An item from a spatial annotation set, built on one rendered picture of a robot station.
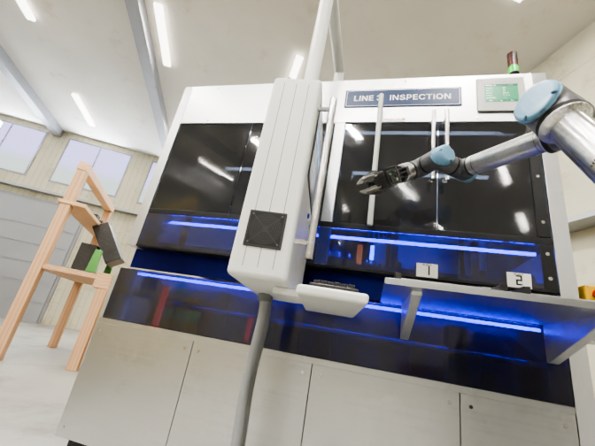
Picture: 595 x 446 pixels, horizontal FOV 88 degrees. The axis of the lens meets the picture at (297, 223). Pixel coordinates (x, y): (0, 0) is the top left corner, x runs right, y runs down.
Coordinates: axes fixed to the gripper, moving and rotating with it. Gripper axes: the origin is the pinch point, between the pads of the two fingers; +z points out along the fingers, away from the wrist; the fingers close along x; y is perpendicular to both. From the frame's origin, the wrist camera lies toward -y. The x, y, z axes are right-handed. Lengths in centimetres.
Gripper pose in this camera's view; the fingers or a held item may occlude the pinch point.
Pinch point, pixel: (359, 188)
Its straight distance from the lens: 120.5
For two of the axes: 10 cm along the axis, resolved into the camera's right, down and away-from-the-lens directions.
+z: -8.5, 3.0, -4.4
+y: 4.0, -1.7, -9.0
